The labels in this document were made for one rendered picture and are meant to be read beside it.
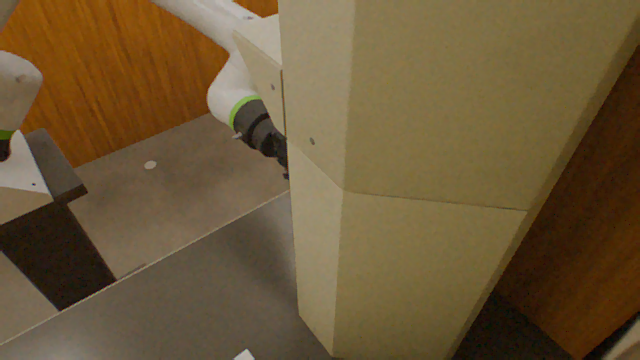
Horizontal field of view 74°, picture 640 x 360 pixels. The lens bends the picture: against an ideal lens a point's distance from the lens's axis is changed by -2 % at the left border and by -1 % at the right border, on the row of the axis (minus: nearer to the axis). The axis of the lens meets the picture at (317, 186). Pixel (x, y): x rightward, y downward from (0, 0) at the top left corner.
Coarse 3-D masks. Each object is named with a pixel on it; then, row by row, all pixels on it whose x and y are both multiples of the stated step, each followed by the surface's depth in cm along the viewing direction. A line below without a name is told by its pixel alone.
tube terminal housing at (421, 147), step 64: (320, 0) 35; (384, 0) 31; (448, 0) 30; (512, 0) 30; (576, 0) 29; (320, 64) 39; (384, 64) 35; (448, 64) 34; (512, 64) 33; (576, 64) 32; (320, 128) 44; (384, 128) 40; (448, 128) 39; (512, 128) 38; (576, 128) 37; (320, 192) 51; (384, 192) 46; (448, 192) 44; (512, 192) 43; (320, 256) 61; (384, 256) 54; (448, 256) 53; (320, 320) 76; (384, 320) 67; (448, 320) 64
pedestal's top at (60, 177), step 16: (32, 144) 123; (48, 144) 123; (48, 160) 118; (64, 160) 118; (48, 176) 114; (64, 176) 114; (64, 192) 110; (80, 192) 114; (48, 208) 110; (16, 224) 106
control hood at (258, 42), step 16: (272, 16) 54; (240, 32) 51; (256, 32) 51; (272, 32) 51; (240, 48) 52; (256, 48) 49; (272, 48) 48; (256, 64) 50; (272, 64) 47; (256, 80) 52; (272, 80) 48; (272, 96) 50; (272, 112) 52
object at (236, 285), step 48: (288, 192) 110; (240, 240) 100; (288, 240) 100; (144, 288) 91; (192, 288) 91; (240, 288) 91; (288, 288) 91; (48, 336) 84; (96, 336) 84; (144, 336) 84; (192, 336) 84; (240, 336) 84; (288, 336) 84; (480, 336) 84; (528, 336) 84
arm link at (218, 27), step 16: (160, 0) 89; (176, 0) 88; (192, 0) 87; (208, 0) 87; (224, 0) 88; (192, 16) 88; (208, 16) 87; (224, 16) 86; (240, 16) 87; (256, 16) 88; (208, 32) 89; (224, 32) 87; (224, 48) 91; (240, 64) 87
